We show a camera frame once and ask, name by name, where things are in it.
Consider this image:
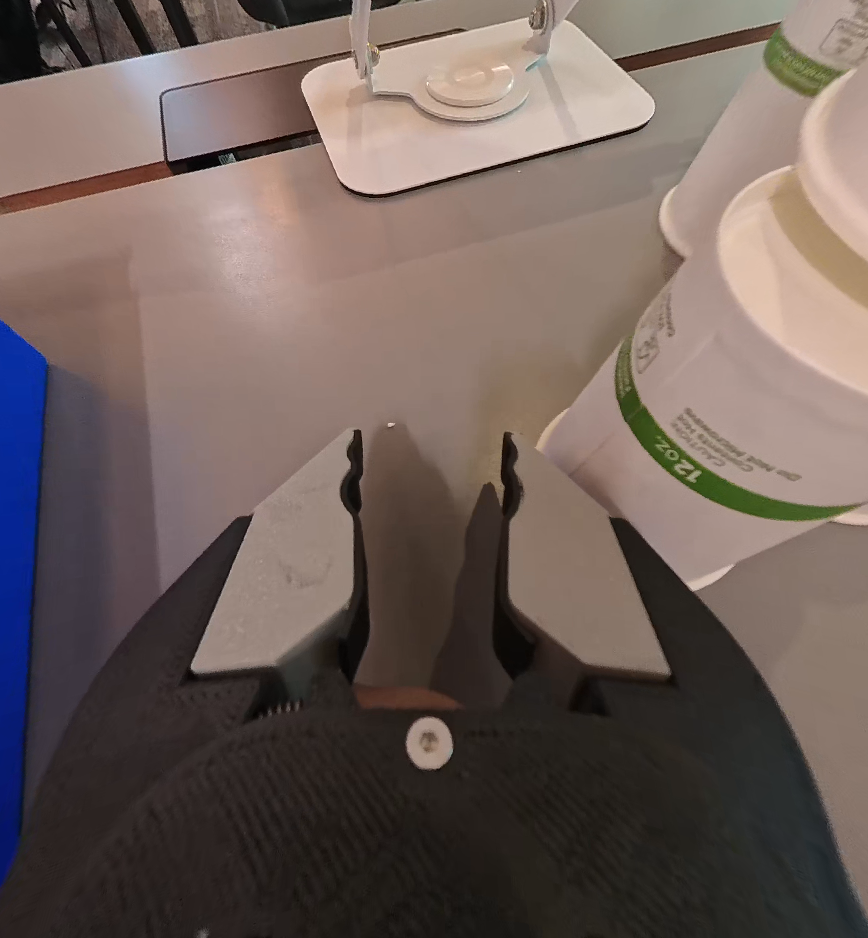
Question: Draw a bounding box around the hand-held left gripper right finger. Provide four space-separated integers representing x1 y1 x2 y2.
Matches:
492 431 674 682

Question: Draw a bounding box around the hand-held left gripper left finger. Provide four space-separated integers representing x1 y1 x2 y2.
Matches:
189 427 372 686

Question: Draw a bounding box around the white paper cup green band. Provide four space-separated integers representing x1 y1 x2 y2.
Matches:
799 64 868 334
658 0 868 259
535 166 868 592

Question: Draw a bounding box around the blue plastic bin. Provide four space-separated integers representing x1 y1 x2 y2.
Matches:
0 289 49 938

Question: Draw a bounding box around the black office chair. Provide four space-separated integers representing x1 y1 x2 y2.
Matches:
29 0 194 72

